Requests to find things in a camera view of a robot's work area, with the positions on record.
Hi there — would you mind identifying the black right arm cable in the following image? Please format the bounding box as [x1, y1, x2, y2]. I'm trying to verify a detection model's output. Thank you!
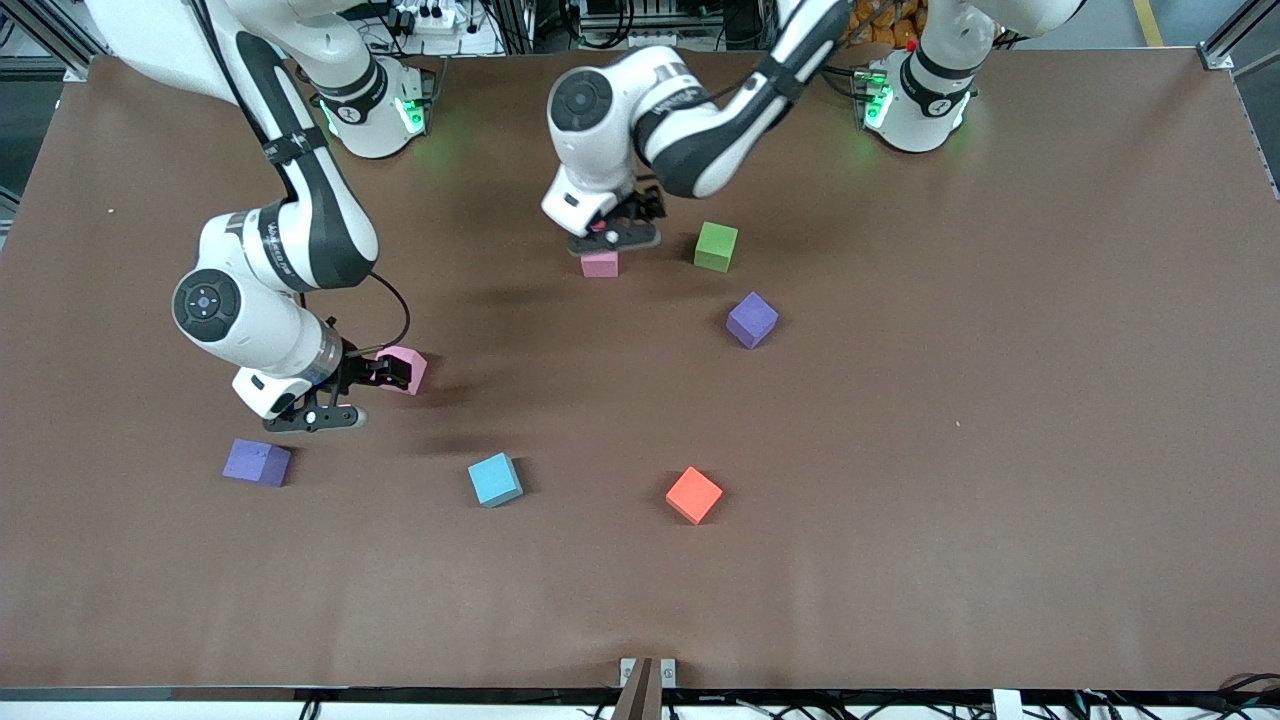
[345, 270, 413, 359]

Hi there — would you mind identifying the pile of orange objects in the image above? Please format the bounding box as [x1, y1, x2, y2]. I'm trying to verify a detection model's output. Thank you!
[843, 0, 926, 49]

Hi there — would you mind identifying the black cable bundle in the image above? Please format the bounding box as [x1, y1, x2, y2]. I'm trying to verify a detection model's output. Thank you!
[1070, 672, 1280, 720]

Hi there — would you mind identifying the black equipment rack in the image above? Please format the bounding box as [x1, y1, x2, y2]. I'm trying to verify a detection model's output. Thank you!
[500, 0, 791, 53]

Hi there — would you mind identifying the purple foam cube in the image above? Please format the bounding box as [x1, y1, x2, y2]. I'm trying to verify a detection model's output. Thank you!
[726, 291, 780, 350]
[222, 438, 293, 488]

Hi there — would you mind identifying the aluminium frame profile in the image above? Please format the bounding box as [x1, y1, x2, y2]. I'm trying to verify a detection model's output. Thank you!
[1198, 0, 1280, 201]
[0, 0, 93, 83]

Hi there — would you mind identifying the cyan foam cube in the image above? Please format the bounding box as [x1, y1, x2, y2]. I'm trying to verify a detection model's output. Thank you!
[468, 452, 525, 509]

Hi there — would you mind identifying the orange foam cube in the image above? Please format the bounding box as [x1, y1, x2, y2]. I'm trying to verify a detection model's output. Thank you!
[665, 466, 724, 526]

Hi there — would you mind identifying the green foam cube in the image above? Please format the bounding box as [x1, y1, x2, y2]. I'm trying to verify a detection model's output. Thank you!
[694, 221, 740, 273]

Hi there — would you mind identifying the white power strip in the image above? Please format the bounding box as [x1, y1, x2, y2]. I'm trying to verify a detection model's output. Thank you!
[393, 3, 463, 36]

